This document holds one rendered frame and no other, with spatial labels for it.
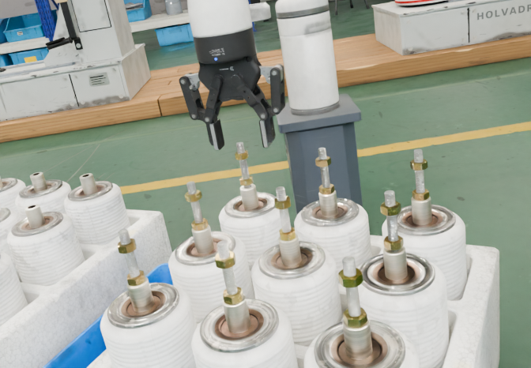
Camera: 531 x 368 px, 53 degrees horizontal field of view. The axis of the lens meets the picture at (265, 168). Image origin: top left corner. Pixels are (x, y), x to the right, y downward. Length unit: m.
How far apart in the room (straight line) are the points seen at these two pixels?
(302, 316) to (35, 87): 2.20
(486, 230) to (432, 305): 0.63
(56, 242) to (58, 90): 1.81
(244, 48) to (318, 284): 0.29
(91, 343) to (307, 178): 0.45
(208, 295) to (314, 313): 0.13
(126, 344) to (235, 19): 0.38
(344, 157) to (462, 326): 0.45
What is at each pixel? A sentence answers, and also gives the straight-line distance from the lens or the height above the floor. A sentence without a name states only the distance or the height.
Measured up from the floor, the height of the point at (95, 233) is 0.19.
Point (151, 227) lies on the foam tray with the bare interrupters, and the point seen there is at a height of 0.17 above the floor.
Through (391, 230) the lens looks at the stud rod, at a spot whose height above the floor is 0.30.
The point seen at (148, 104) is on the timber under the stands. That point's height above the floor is 0.06.
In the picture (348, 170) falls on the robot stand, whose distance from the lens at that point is 0.99.
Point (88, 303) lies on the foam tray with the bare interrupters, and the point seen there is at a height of 0.13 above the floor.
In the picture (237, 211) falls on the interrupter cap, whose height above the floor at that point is 0.25.
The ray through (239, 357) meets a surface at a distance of 0.50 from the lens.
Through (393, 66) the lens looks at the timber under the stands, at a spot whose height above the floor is 0.06.
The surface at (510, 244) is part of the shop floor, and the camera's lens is 1.12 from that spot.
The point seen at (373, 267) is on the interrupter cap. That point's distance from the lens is 0.58.
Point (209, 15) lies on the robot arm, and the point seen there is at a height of 0.52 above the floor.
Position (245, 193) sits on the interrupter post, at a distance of 0.74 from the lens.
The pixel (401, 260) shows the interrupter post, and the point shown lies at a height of 0.27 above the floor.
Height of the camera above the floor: 0.56
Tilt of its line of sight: 21 degrees down
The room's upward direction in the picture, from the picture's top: 10 degrees counter-clockwise
